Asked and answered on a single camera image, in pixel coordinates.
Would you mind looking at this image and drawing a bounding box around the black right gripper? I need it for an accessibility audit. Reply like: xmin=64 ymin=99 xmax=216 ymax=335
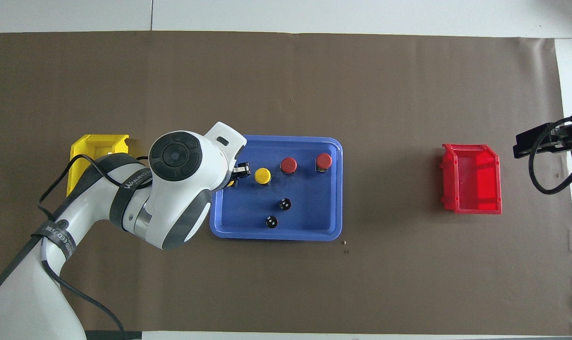
xmin=512 ymin=120 xmax=572 ymax=160

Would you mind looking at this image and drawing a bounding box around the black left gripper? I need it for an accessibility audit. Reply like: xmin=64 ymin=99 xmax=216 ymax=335
xmin=232 ymin=162 xmax=252 ymax=188

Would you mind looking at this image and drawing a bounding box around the blue plastic tray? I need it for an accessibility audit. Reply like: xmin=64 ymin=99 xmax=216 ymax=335
xmin=210 ymin=135 xmax=344 ymax=242

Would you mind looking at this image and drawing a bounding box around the red plastic storage bin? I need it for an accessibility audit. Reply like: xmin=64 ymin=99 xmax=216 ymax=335
xmin=439 ymin=144 xmax=503 ymax=215

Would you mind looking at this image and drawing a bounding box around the yellow plastic storage bin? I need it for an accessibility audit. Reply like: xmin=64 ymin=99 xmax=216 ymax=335
xmin=67 ymin=134 xmax=130 ymax=198

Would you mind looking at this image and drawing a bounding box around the brown paper table mat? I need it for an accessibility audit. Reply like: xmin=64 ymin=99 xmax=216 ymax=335
xmin=0 ymin=31 xmax=572 ymax=337

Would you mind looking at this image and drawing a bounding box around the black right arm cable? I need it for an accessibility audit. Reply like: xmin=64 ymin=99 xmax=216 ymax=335
xmin=529 ymin=115 xmax=572 ymax=196

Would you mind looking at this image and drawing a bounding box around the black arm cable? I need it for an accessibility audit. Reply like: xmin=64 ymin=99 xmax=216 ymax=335
xmin=37 ymin=155 xmax=150 ymax=340
xmin=529 ymin=115 xmax=572 ymax=196

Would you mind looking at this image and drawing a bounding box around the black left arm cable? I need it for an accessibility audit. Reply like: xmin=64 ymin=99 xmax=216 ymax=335
xmin=37 ymin=155 xmax=150 ymax=340

